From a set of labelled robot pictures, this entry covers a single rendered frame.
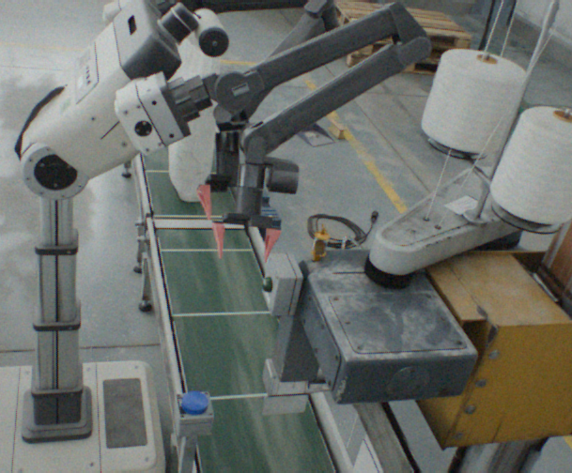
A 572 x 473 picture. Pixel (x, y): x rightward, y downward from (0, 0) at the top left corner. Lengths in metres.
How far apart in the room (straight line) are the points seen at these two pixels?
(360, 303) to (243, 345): 1.35
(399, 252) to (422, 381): 0.22
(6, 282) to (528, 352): 2.53
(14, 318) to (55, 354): 1.05
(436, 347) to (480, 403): 0.26
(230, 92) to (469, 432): 0.81
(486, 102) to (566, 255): 0.33
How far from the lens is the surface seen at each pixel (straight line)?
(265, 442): 2.21
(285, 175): 1.46
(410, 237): 1.25
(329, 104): 1.46
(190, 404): 1.62
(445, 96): 1.34
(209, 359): 2.43
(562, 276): 1.42
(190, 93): 1.42
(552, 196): 1.16
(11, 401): 2.46
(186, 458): 1.75
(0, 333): 3.10
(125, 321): 3.14
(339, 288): 1.21
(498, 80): 1.32
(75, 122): 1.60
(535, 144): 1.14
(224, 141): 1.62
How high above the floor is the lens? 2.03
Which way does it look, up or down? 32 degrees down
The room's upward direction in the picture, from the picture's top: 11 degrees clockwise
